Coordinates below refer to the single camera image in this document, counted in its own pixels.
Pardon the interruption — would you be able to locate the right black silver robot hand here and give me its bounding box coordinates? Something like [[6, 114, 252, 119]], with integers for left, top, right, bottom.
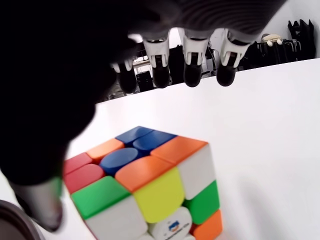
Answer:
[[0, 0, 288, 232]]

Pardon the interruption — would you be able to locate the multicoloured Rubik's cube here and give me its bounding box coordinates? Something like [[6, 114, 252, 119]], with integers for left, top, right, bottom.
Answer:
[[63, 126, 223, 240]]

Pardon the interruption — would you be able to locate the dark brown round plate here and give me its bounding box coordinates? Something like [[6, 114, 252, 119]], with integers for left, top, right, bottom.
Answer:
[[0, 199, 41, 240]]

